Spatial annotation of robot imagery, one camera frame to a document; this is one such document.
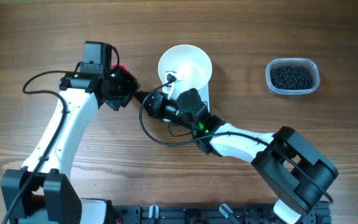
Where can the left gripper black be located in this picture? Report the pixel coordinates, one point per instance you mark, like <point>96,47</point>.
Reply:
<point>114,104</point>

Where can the clear plastic bean container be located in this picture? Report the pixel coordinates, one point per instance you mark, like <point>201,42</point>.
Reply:
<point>281,62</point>

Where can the pink measuring scoop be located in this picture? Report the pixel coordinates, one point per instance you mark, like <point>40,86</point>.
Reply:
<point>124,83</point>

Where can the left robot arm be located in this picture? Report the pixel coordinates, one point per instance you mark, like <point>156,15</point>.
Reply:
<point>41,191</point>

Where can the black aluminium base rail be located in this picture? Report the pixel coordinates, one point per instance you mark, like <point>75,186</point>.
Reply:
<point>248,214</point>

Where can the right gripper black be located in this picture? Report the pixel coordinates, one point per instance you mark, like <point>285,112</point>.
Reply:
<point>155,108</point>

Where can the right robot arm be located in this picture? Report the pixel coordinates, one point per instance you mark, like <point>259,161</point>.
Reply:
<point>291,166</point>

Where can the white round bowl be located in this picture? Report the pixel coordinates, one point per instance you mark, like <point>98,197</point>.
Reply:
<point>190,64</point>

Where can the white digital kitchen scale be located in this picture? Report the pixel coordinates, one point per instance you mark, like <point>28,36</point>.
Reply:
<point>203,93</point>

